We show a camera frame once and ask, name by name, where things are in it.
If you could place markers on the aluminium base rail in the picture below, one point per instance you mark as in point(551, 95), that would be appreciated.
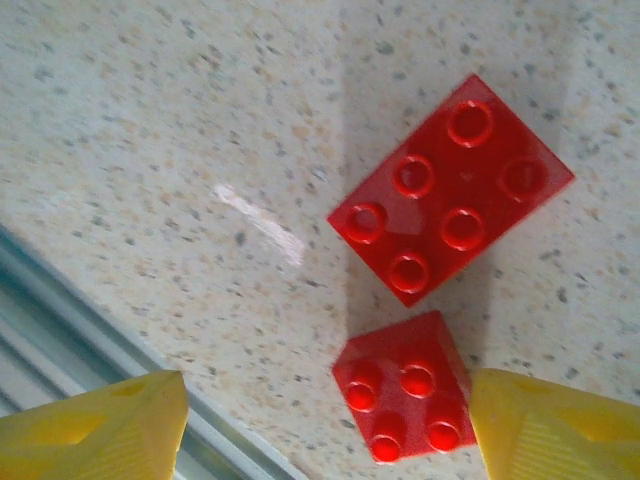
point(60, 325)

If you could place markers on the red four-stud lego brick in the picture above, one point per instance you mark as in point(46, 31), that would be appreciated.
point(405, 390)

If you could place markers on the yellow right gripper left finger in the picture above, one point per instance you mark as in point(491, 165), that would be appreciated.
point(90, 435)

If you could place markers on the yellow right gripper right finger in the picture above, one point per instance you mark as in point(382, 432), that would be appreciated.
point(560, 430)

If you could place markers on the red six-stud lego brick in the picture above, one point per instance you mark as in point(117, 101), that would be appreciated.
point(450, 190)

